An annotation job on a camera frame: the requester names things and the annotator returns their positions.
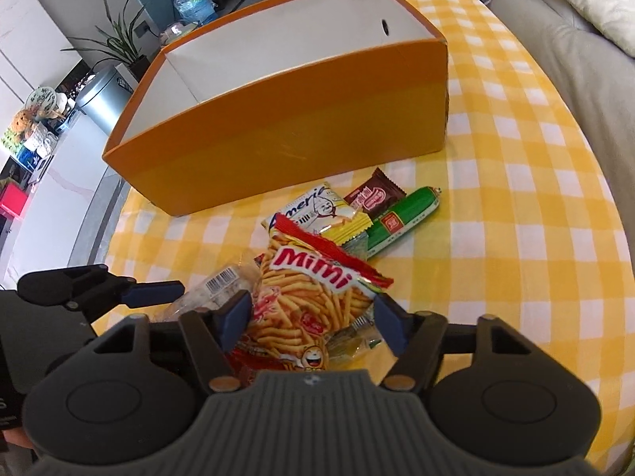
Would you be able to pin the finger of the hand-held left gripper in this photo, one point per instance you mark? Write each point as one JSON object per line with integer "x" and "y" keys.
{"x": 154, "y": 293}

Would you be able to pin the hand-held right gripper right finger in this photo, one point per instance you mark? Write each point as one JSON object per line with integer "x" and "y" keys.
{"x": 391, "y": 325}

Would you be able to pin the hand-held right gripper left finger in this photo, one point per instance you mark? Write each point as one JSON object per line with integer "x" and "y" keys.
{"x": 234, "y": 322}

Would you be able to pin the clear packet with barcode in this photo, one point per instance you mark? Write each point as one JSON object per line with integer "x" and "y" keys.
{"x": 223, "y": 282}

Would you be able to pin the red orange stick snack bag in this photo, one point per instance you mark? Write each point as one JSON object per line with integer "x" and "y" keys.
{"x": 302, "y": 297}

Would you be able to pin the yellow white cracker packet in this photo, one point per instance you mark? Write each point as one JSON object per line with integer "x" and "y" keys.
{"x": 317, "y": 208}

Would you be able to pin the orange cardboard box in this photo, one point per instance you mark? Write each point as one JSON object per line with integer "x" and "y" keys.
{"x": 297, "y": 148}

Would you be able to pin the small yellow green packet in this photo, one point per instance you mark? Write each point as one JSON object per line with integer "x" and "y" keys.
{"x": 354, "y": 339}

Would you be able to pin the green sausage stick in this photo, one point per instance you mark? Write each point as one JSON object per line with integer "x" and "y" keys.
{"x": 402, "y": 218}

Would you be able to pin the brown chocolate wafer packet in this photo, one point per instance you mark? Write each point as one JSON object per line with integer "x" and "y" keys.
{"x": 372, "y": 193}

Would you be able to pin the white low cabinet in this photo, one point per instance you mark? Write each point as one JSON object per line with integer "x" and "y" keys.
{"x": 64, "y": 193}

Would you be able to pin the red box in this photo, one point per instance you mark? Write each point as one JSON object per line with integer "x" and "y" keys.
{"x": 14, "y": 199}

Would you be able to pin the yellow checked tablecloth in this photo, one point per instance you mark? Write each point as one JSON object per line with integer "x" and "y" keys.
{"x": 521, "y": 208}

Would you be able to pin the grey metal trash can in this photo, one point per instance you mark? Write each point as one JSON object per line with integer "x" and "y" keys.
{"x": 101, "y": 101}

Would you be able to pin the brown stuffed toy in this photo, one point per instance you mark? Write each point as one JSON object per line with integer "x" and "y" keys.
{"x": 22, "y": 121}

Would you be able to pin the white green round fan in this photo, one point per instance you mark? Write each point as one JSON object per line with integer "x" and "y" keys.
{"x": 42, "y": 99}

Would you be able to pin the potted plant with long leaves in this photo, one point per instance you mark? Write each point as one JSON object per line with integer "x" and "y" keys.
{"x": 124, "y": 44}

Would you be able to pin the white round stool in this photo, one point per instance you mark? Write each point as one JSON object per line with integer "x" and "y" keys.
{"x": 176, "y": 30}

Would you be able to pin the beige sofa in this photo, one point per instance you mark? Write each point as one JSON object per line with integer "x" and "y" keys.
{"x": 570, "y": 84}

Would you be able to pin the cream cushion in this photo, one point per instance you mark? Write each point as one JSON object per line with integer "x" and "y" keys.
{"x": 585, "y": 0}

